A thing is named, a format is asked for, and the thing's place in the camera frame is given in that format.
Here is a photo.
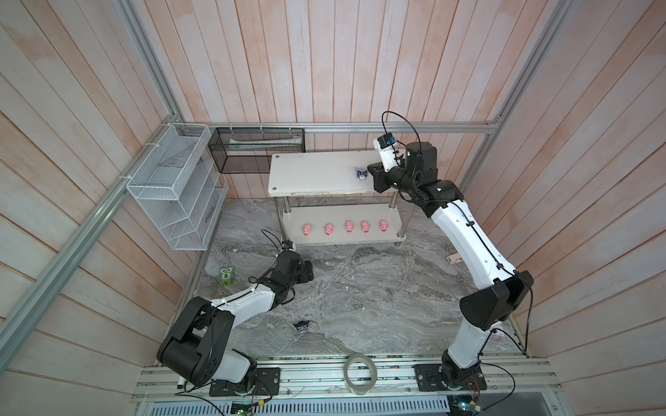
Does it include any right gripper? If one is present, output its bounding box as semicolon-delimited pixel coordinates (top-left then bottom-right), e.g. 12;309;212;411
367;161;420;201

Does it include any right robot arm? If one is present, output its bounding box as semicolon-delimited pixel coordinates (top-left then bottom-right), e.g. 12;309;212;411
368;135;533;389

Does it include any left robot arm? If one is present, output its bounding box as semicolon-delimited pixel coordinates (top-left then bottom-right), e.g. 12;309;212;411
156;250;314;393

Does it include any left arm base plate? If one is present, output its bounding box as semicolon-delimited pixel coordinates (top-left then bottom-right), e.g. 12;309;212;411
209;367;281;397

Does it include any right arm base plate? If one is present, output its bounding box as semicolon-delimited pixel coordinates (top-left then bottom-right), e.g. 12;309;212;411
414;363;487;392

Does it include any white wire mesh rack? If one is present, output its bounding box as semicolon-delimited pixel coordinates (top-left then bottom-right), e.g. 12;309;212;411
127;123;228;251

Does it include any white two-tier shelf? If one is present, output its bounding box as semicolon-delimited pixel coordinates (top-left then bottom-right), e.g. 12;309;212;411
268;150;416;247

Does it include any clear tape roll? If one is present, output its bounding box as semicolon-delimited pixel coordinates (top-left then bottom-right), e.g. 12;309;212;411
343;353;378;395

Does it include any green frog block toy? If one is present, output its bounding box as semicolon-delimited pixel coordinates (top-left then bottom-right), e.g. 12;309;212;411
219;267;235;286

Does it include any black mesh basket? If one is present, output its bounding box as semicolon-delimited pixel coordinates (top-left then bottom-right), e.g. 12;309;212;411
208;127;306;174

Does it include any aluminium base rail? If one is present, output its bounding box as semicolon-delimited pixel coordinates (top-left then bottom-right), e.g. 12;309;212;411
130;353;564;403

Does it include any black purple figure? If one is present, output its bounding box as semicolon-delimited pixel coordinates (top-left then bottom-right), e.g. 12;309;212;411
293;321;310;335

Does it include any pink small toy right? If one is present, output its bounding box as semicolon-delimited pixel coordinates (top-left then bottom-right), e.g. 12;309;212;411
447;253;462;265

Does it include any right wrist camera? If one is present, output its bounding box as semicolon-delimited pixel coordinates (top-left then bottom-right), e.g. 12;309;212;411
373;133;401;173

